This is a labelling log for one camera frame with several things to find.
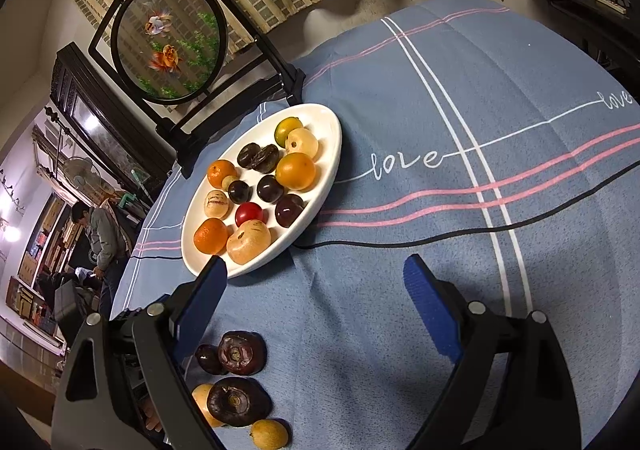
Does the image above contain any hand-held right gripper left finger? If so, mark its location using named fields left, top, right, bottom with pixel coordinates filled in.
left=51, top=254, right=229, bottom=450

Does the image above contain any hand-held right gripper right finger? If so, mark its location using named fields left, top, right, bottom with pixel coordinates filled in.
left=403, top=253, right=583, bottom=450

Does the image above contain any dark purple plum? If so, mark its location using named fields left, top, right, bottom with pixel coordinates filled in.
left=256, top=174, right=285, bottom=204
left=227, top=180, right=251, bottom=205
left=194, top=344, right=226, bottom=376
left=274, top=194, right=306, bottom=227

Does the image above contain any orange mandarin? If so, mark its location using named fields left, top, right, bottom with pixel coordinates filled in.
left=208, top=159, right=238, bottom=188
left=193, top=218, right=229, bottom=254

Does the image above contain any tan round fruit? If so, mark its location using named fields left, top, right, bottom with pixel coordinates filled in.
left=191, top=383, right=223, bottom=428

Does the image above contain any pale orange persimmon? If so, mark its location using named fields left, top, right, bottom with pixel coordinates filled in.
left=226, top=219, right=272, bottom=265

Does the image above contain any beige striped fruit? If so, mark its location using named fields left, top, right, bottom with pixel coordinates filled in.
left=204, top=189, right=231, bottom=219

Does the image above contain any red tomato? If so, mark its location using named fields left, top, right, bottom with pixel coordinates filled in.
left=235, top=201, right=266, bottom=227

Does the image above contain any yellow orange tomato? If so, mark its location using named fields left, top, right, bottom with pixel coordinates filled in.
left=275, top=153, right=317, bottom=192

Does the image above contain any white oval plate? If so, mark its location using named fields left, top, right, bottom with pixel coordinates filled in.
left=181, top=103, right=343, bottom=278

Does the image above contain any cream round fruit with holes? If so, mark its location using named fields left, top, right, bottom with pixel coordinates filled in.
left=285, top=127, right=319, bottom=162

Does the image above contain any green yellow tomato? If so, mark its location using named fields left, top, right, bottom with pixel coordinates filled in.
left=274, top=116, right=303, bottom=143

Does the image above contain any person's left hand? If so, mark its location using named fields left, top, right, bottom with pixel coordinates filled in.
left=141, top=397, right=163, bottom=432

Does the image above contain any blue striped tablecloth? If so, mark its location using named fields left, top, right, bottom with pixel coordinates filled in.
left=107, top=0, right=640, bottom=450

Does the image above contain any shelf with boxes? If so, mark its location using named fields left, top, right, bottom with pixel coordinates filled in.
left=5, top=195, right=76, bottom=336

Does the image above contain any white standing fan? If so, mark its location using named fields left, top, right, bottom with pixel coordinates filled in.
left=62, top=156, right=98, bottom=188

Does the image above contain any dark wood framed mirror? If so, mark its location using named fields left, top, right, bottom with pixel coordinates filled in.
left=50, top=41, right=176, bottom=181

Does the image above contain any round embroidered screen black stand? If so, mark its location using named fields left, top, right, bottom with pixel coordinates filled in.
left=87, top=0, right=307, bottom=178

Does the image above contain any dark wooden desk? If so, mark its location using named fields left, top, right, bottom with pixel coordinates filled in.
left=545, top=0, right=640, bottom=96

